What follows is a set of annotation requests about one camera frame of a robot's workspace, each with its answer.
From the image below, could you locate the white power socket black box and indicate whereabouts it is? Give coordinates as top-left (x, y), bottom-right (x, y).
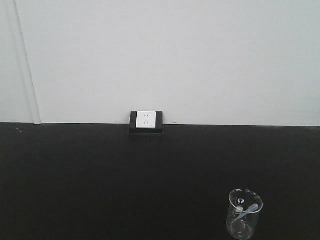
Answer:
top-left (128, 111), bottom-right (164, 135)

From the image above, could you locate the clear plastic pipette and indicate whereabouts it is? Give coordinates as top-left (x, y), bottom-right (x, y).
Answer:
top-left (235, 203), bottom-right (259, 221)

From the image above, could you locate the clear glass beaker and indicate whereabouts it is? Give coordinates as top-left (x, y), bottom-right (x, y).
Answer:
top-left (226, 189), bottom-right (264, 240)

